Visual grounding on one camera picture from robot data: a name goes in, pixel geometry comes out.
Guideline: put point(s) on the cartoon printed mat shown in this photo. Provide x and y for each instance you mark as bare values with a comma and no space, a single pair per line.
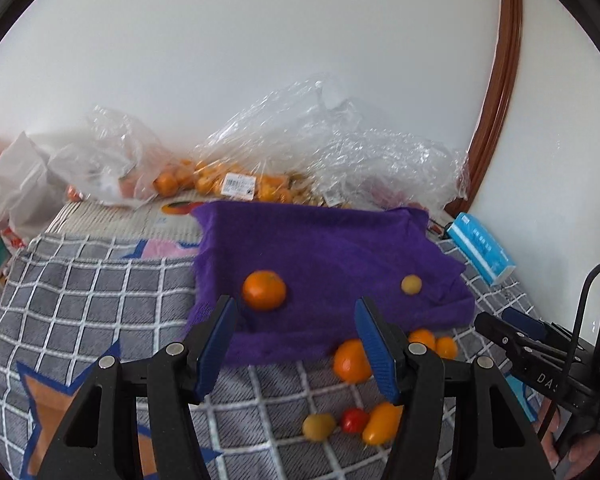
130,215

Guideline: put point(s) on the oval orange kumquat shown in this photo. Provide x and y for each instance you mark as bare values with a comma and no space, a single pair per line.
381,425

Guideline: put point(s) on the grey checkered blanket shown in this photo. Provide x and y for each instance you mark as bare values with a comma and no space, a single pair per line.
105,300

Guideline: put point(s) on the clear plastic longan bag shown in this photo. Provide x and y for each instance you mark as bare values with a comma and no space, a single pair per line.
305,120

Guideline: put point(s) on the orange mandarin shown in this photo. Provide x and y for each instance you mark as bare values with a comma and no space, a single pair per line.
446,347
264,290
351,362
425,337

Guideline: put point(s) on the heap of orange kumquats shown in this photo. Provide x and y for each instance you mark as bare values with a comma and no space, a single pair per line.
267,189

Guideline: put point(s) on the heap of brown longans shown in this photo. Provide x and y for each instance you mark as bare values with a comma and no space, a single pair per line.
307,196

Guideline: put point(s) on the clear plastic kumquat bag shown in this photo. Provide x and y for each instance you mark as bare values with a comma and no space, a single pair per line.
230,155

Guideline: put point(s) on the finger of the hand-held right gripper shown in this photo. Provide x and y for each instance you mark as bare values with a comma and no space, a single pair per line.
525,322
500,332

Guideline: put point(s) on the clear plastic tomato bag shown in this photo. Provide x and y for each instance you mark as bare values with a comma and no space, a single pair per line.
395,160

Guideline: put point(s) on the white plastic bag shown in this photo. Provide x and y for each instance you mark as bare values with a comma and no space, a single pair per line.
20,190

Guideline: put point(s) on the purple towel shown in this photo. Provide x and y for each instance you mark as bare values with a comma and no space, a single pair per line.
320,250

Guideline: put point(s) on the small yellow fruit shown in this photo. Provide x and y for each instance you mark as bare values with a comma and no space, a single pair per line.
411,284
319,426

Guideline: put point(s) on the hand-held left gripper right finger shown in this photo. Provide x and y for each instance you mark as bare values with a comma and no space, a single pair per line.
375,345

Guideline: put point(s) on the heap of orange mandarins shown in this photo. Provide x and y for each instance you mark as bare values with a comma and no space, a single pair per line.
167,182

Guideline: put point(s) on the red cherry tomato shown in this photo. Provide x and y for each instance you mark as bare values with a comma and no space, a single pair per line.
354,420

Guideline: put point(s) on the clear plastic mandarin bag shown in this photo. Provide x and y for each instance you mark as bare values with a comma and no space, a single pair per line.
115,155

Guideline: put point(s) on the blue tissue pack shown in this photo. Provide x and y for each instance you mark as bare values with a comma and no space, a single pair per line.
480,247

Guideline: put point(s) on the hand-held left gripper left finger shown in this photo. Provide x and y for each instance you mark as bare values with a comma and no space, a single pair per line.
215,345

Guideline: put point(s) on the brown wooden door frame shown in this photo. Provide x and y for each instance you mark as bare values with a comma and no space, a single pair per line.
505,60

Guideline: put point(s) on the person's right hand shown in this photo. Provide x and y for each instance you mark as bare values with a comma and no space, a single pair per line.
582,455

